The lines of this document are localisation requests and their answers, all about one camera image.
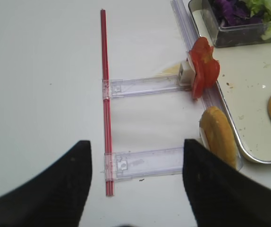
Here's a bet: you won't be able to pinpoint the purple cabbage leaves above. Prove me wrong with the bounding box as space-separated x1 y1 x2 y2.
209 0 265 27

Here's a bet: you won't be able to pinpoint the cream metal tray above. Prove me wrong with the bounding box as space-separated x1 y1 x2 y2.
187 0 271 165

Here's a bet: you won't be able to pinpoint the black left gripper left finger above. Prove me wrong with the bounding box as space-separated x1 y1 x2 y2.
0 140 92 227

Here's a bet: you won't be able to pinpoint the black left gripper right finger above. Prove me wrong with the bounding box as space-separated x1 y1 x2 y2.
182 139 271 227

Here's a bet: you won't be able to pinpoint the clear plastic salad box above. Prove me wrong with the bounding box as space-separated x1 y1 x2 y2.
201 0 271 47

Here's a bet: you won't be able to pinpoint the clear track lower left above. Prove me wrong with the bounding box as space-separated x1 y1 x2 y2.
104 147 184 181

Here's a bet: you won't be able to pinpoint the red tomato slices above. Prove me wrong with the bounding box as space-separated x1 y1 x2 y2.
189 37 220 99

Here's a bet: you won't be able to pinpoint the clear track upper left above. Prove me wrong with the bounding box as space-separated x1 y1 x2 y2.
102 75 191 99

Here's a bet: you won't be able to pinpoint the white pusher block left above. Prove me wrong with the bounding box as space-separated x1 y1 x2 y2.
178 60 196 86

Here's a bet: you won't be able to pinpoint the red rod left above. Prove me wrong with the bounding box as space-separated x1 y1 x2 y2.
100 9 115 197

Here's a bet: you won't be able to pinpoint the clear track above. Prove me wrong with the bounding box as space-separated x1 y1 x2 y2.
104 147 184 181
102 75 191 99

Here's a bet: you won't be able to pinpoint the upright bun half left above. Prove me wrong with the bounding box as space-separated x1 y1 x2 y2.
199 106 237 169

